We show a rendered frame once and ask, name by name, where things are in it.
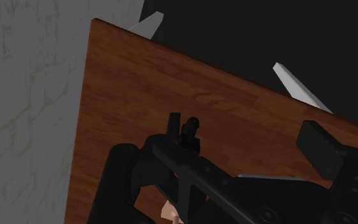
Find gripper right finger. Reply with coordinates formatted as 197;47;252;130
296;120;358;224

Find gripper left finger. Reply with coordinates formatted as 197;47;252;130
151;112;284;224

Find pale pink object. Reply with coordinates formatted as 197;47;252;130
161;200;184;224

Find black rounded object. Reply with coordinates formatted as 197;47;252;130
86;133;179;224

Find brown wooden table, white legs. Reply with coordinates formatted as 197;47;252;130
64;11;358;224

